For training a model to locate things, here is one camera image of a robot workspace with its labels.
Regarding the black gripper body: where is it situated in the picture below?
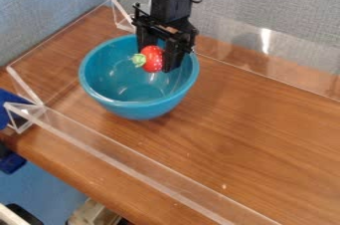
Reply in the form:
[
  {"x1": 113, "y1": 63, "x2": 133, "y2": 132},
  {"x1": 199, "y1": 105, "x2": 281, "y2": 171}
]
[{"x1": 131, "y1": 0, "x2": 199, "y2": 54}]

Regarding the blue clamp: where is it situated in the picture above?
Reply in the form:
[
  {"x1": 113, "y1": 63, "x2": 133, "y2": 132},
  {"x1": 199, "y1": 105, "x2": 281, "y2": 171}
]
[{"x1": 0, "y1": 88, "x2": 30, "y2": 174}]

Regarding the white and black object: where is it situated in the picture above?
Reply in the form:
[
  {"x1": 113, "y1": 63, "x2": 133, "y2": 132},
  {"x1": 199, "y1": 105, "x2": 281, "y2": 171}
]
[{"x1": 0, "y1": 203, "x2": 43, "y2": 225}]

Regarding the red strawberry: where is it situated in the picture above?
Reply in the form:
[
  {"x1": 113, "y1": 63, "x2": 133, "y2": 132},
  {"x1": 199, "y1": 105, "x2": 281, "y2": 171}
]
[{"x1": 131, "y1": 45, "x2": 163, "y2": 73}]

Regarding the clear acrylic barrier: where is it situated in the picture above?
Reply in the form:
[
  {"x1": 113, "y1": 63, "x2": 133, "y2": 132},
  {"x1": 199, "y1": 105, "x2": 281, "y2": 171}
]
[{"x1": 0, "y1": 1, "x2": 340, "y2": 225}]

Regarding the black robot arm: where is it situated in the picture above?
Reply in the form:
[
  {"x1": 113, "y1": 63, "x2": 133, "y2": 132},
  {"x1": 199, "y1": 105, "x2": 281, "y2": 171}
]
[{"x1": 131, "y1": 0, "x2": 197, "y2": 73}]

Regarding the beige object under table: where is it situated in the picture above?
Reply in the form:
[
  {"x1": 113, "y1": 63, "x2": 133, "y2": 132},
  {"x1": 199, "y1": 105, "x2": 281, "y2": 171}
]
[{"x1": 66, "y1": 198, "x2": 122, "y2": 225}]

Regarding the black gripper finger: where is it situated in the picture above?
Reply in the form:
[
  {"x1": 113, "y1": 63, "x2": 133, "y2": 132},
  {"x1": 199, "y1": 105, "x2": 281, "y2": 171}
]
[
  {"x1": 137, "y1": 26, "x2": 158, "y2": 51},
  {"x1": 162, "y1": 38, "x2": 183, "y2": 73}
]

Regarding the blue bowl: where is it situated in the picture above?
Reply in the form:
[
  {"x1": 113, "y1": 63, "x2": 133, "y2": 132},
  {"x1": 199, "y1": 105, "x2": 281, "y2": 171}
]
[{"x1": 78, "y1": 34, "x2": 198, "y2": 119}]

